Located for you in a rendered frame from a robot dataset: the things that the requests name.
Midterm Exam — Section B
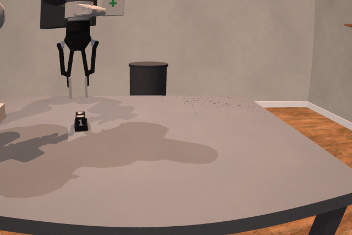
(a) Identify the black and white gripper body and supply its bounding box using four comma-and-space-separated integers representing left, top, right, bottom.
64, 20, 91, 51

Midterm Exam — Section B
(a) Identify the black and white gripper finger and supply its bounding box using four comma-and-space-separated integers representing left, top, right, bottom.
57, 40, 75, 99
80, 39, 99, 98

